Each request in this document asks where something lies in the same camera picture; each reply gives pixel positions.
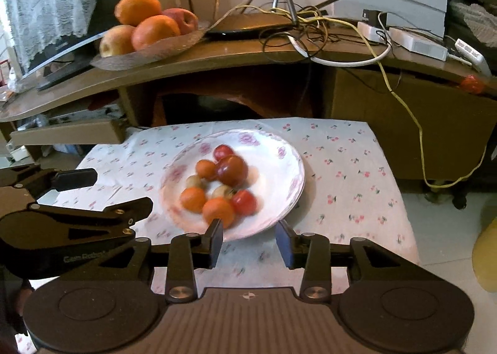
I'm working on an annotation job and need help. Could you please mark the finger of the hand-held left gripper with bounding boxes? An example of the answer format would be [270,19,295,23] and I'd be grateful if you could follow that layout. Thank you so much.
[28,197,154,243]
[0,163,98,199]

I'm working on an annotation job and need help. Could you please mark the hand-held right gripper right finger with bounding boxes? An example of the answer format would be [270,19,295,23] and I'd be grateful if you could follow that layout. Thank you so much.
[276,220,420,302]

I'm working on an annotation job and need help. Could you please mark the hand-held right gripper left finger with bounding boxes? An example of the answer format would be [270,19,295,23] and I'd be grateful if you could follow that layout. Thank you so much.
[128,219,224,303]

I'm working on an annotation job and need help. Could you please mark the orange tangerine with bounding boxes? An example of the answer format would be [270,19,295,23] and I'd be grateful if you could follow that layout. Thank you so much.
[202,198,236,227]
[180,187,207,214]

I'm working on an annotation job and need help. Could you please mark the bright red tomato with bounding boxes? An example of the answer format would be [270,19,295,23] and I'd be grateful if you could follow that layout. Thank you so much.
[232,190,258,216]

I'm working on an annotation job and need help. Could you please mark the white floral plate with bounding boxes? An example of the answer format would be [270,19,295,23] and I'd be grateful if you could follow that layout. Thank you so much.
[159,129,306,242]

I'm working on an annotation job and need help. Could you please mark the small tangerine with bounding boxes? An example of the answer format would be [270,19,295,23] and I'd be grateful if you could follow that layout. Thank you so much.
[195,159,219,182]

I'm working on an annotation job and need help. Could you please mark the large dark red apple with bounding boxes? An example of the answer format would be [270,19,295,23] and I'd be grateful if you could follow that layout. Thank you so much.
[216,155,249,188]

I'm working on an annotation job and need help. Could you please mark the small red tomato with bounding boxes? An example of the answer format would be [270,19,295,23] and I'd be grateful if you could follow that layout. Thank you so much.
[213,144,235,162]

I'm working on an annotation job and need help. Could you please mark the cherry print tablecloth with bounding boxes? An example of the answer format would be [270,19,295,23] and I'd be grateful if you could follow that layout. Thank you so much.
[16,117,421,354]

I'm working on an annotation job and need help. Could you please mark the yellow apple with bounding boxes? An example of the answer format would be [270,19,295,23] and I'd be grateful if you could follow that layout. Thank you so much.
[99,25,136,57]

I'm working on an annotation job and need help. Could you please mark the glass fruit dish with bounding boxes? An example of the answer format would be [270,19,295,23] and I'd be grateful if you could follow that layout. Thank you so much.
[90,20,212,71]

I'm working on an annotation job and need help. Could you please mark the large orange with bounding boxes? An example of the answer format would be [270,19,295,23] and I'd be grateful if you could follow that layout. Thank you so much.
[114,0,162,26]
[131,16,181,51]

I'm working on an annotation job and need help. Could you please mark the wooden television stand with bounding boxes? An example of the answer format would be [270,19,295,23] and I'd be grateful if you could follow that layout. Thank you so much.
[0,26,497,192]

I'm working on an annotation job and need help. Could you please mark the white lace cloth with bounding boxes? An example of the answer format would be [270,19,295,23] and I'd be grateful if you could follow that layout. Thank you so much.
[0,0,103,73]

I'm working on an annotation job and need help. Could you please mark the yellow trash bin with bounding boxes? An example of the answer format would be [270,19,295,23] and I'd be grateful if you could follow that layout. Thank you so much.
[472,218,497,293]

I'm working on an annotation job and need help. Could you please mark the black router with antennas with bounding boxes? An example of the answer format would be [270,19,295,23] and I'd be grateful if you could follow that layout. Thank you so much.
[206,0,342,37]

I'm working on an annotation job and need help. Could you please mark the white power strip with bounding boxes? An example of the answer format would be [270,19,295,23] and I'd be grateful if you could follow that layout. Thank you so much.
[357,21,390,45]

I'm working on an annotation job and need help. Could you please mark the white rectangular box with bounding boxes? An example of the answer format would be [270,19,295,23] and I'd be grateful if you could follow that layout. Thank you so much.
[388,27,449,62]

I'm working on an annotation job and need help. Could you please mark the black power adapter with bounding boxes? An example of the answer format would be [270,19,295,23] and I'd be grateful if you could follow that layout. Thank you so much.
[362,9,388,25]

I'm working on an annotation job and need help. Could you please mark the small red object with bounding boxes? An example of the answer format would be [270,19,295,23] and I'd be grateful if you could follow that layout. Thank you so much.
[460,75,486,94]

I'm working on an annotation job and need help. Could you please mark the white handheld device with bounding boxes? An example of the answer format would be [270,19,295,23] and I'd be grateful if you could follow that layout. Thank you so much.
[454,38,492,77]

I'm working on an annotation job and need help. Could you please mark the yellow cable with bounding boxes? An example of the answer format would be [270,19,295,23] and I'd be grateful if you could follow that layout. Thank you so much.
[210,5,488,189]

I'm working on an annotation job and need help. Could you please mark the white cable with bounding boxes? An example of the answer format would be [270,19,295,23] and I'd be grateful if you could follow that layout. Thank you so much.
[287,22,393,67]

